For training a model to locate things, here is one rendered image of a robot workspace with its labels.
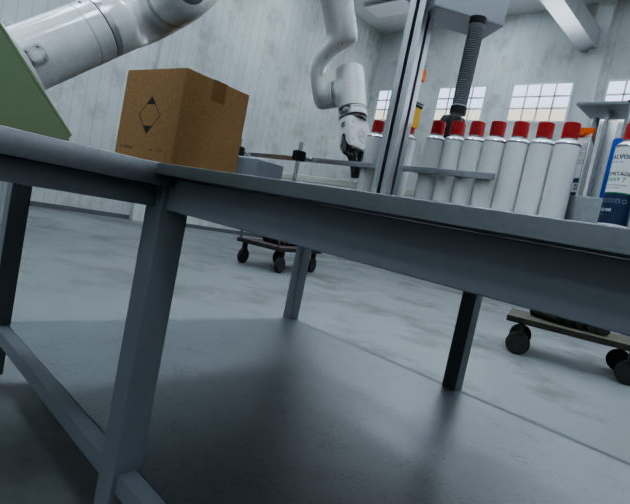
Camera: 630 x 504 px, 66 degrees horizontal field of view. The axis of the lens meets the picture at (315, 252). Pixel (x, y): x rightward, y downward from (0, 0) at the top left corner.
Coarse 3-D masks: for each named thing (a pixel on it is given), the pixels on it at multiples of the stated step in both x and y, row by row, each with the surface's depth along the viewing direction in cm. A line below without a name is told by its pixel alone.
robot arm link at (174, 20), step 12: (156, 0) 101; (168, 0) 99; (180, 0) 99; (192, 0) 100; (204, 0) 103; (216, 0) 107; (156, 12) 104; (168, 12) 102; (180, 12) 101; (192, 12) 102; (204, 12) 105; (168, 24) 107; (180, 24) 106
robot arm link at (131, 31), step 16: (96, 0) 95; (112, 0) 96; (128, 0) 105; (144, 0) 104; (112, 16) 96; (128, 16) 98; (144, 16) 108; (112, 32) 96; (128, 32) 99; (144, 32) 108; (160, 32) 111; (128, 48) 102
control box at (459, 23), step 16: (432, 0) 107; (448, 0) 105; (464, 0) 106; (480, 0) 107; (496, 0) 107; (432, 16) 110; (448, 16) 109; (464, 16) 107; (496, 16) 108; (464, 32) 115
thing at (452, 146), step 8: (456, 128) 118; (464, 128) 118; (448, 136) 119; (456, 136) 117; (448, 144) 118; (456, 144) 117; (448, 152) 117; (456, 152) 117; (440, 160) 119; (448, 160) 117; (456, 160) 117; (440, 168) 119; (448, 168) 117; (456, 168) 118; (440, 176) 118; (448, 176) 117; (440, 184) 118; (448, 184) 118; (440, 192) 118; (448, 192) 118; (432, 200) 120; (440, 200) 118; (448, 200) 118
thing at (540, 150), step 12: (540, 132) 104; (552, 132) 103; (540, 144) 103; (552, 144) 103; (528, 156) 105; (540, 156) 103; (528, 168) 104; (540, 168) 103; (528, 180) 104; (540, 180) 103; (528, 192) 104; (540, 192) 103; (516, 204) 106; (528, 204) 103
